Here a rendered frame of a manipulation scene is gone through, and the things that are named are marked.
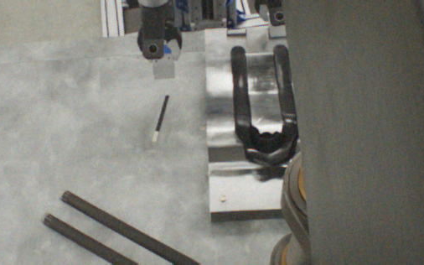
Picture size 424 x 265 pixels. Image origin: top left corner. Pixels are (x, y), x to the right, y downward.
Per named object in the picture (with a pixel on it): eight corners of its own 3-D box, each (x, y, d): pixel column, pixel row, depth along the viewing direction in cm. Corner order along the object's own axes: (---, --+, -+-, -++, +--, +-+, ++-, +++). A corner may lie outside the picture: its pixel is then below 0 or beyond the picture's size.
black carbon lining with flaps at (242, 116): (228, 50, 155) (228, 27, 147) (290, 49, 154) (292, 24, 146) (235, 172, 137) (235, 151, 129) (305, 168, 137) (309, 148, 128)
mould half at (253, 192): (205, 50, 164) (204, 18, 152) (300, 47, 163) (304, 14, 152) (210, 221, 138) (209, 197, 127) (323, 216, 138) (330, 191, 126)
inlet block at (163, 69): (156, 38, 154) (153, 24, 149) (175, 37, 153) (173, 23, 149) (154, 80, 147) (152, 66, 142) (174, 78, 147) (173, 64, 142)
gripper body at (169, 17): (176, 15, 141) (172, -21, 130) (176, 43, 136) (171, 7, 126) (144, 17, 141) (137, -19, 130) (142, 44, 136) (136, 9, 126)
